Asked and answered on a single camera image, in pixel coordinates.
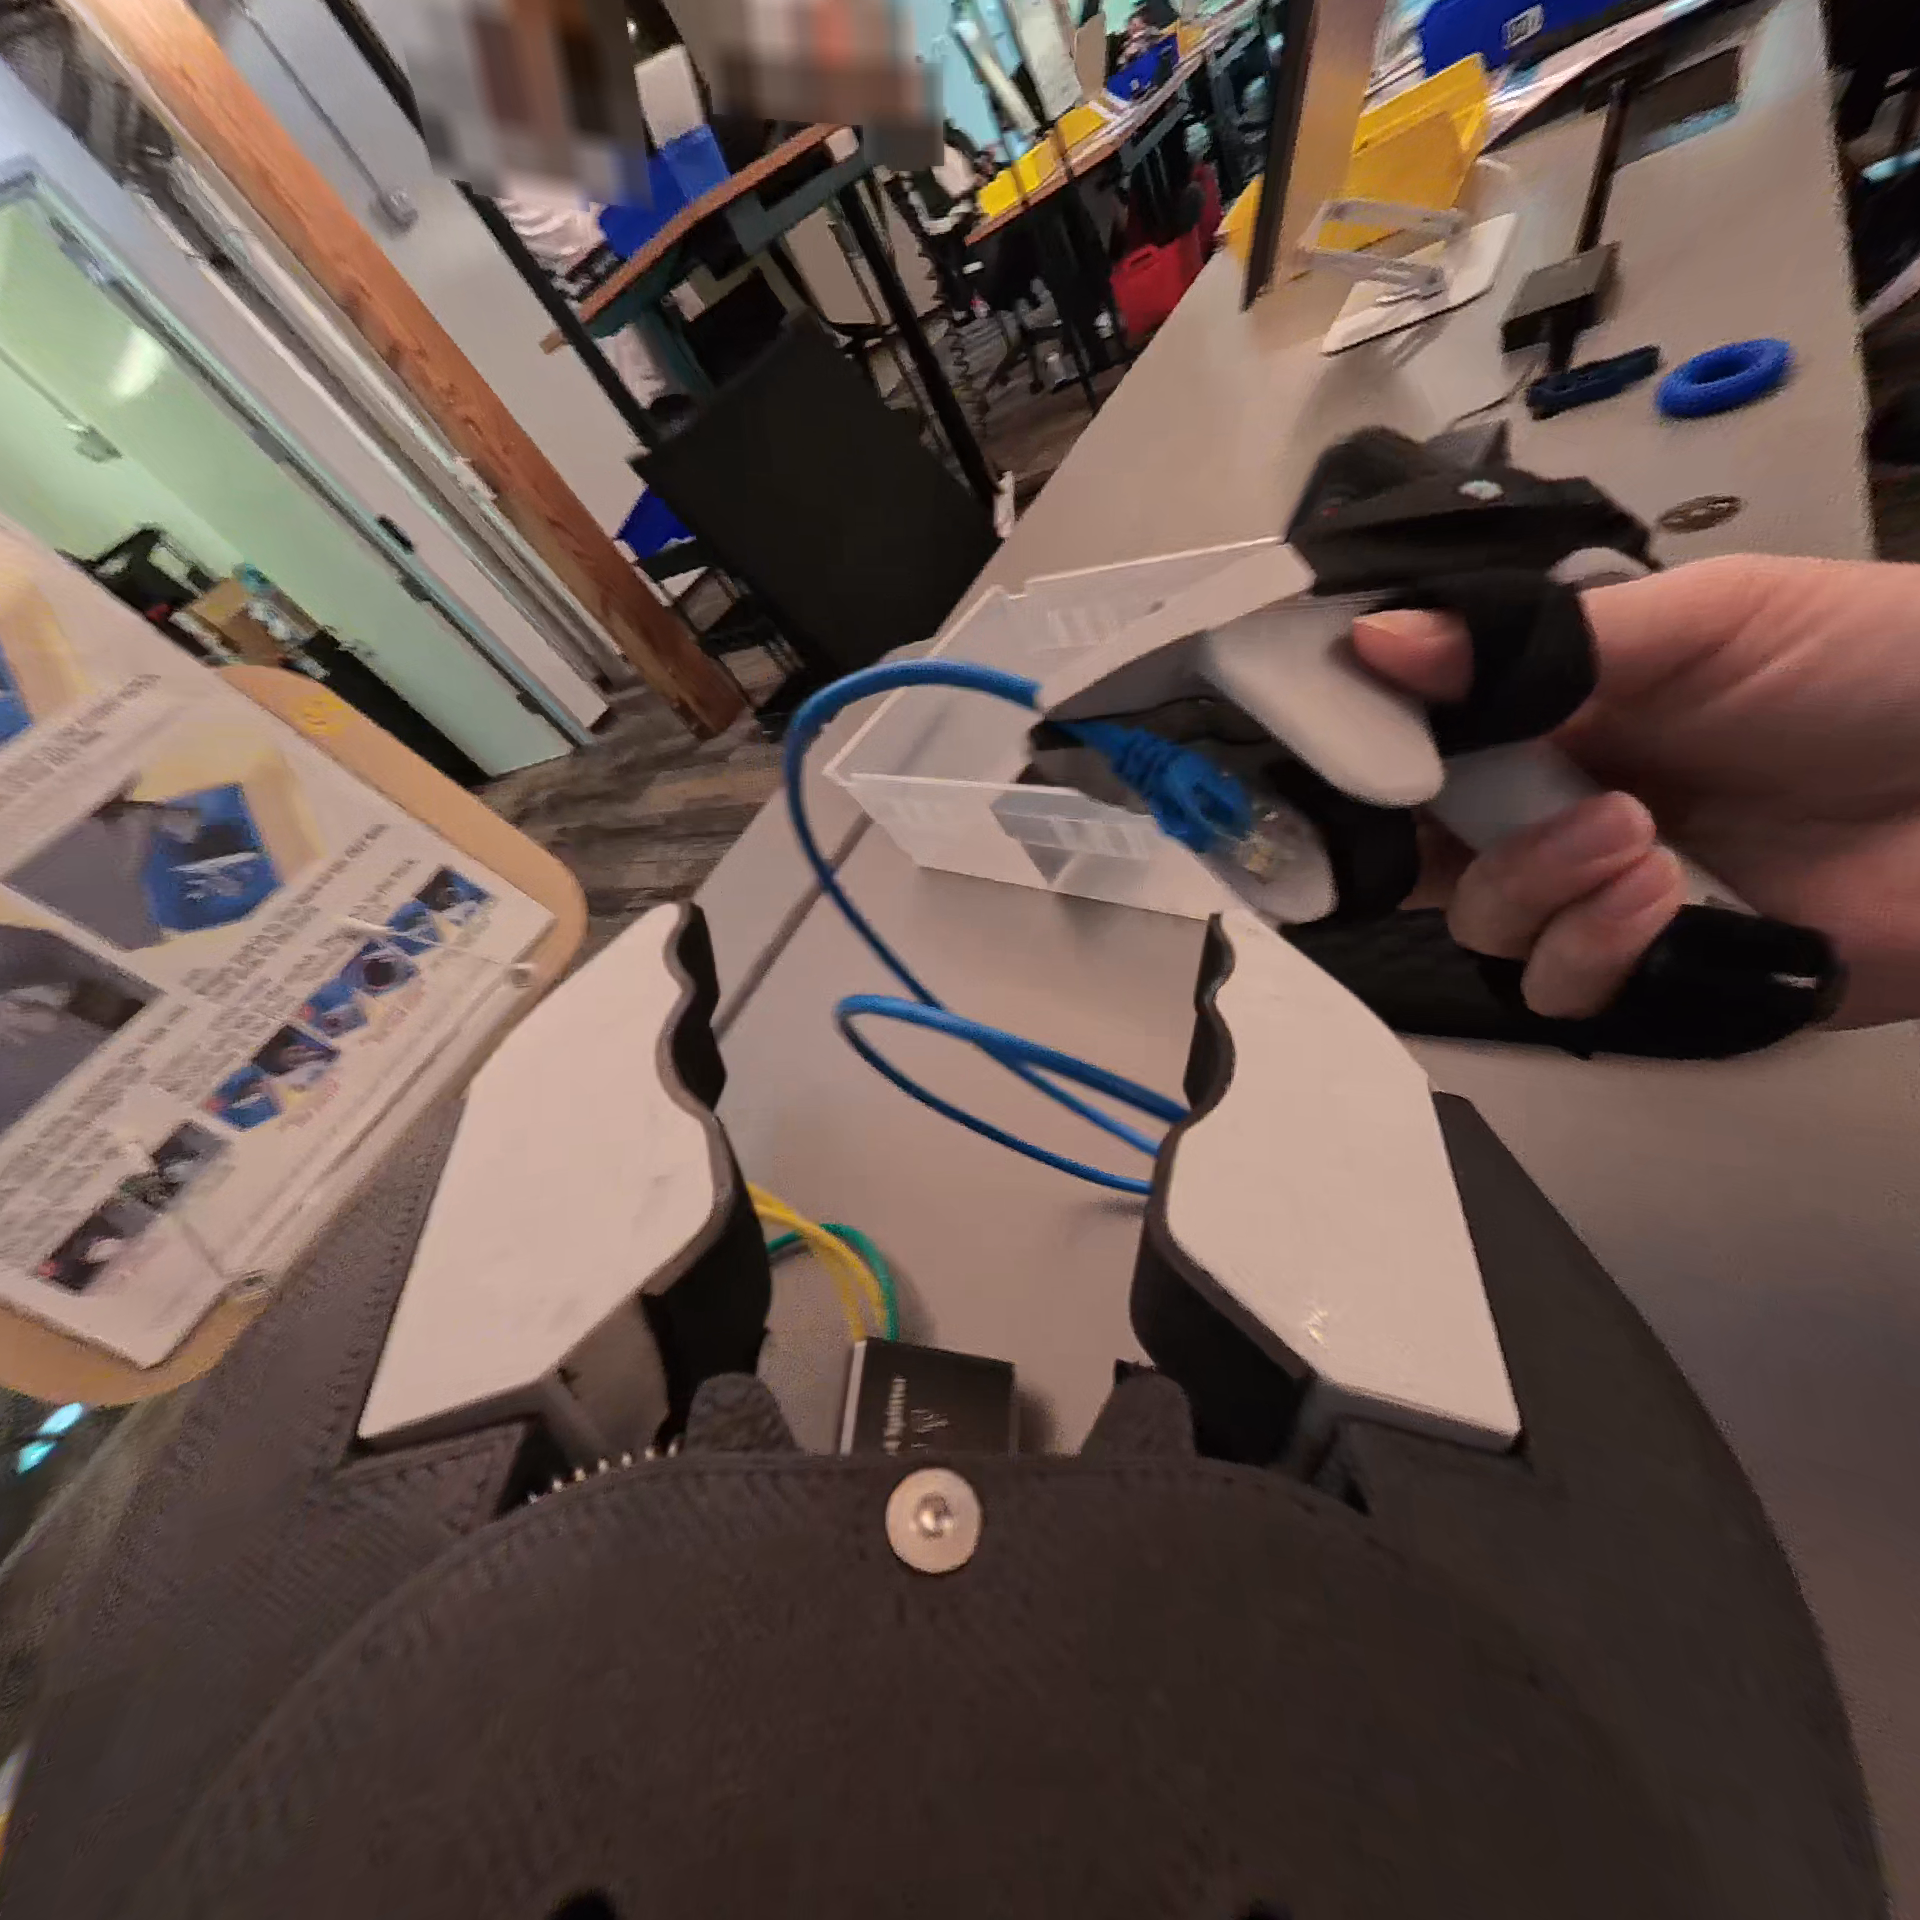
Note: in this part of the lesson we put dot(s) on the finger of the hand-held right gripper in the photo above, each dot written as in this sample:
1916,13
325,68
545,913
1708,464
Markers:
1304,691
1313,893

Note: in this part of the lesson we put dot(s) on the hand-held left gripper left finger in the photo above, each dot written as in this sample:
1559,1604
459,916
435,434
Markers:
557,1199

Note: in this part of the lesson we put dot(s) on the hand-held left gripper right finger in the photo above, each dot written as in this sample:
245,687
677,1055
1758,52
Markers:
1334,1199

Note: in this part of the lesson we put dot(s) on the black ethernet splitter box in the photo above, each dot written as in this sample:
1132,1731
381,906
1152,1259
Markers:
929,1404

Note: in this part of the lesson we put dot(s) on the person's right hand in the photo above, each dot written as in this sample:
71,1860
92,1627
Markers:
1757,751

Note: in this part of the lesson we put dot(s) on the blue plastic bar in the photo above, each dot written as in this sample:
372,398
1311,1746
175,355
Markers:
1588,382

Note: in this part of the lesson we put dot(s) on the clear acrylic stand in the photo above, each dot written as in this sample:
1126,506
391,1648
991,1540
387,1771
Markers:
1412,285

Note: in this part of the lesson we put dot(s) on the round metal disc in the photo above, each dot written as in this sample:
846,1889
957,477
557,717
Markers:
1699,513

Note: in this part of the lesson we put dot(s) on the wooden board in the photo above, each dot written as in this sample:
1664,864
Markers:
513,858

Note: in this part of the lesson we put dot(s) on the clear plastic box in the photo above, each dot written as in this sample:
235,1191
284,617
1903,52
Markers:
961,795

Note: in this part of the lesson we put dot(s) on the red bag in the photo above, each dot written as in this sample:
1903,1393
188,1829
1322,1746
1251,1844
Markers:
1159,285

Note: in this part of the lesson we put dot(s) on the yellow plastic bin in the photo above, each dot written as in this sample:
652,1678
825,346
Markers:
1412,144

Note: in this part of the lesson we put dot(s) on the upright sign board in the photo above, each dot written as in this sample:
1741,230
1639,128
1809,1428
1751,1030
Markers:
1304,133

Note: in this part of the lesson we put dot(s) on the printed instruction sheet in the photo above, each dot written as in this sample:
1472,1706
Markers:
225,972

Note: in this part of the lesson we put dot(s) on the black panel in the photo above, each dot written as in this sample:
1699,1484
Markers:
813,478

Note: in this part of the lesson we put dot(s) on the small blue plastic bin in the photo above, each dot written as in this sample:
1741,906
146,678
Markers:
659,523

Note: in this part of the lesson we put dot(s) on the glass door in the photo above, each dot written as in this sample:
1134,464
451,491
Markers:
225,523

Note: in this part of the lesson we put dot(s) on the wooden top desk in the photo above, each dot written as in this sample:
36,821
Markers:
719,212

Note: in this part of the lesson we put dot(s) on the wooden post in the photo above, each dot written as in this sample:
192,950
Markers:
374,300

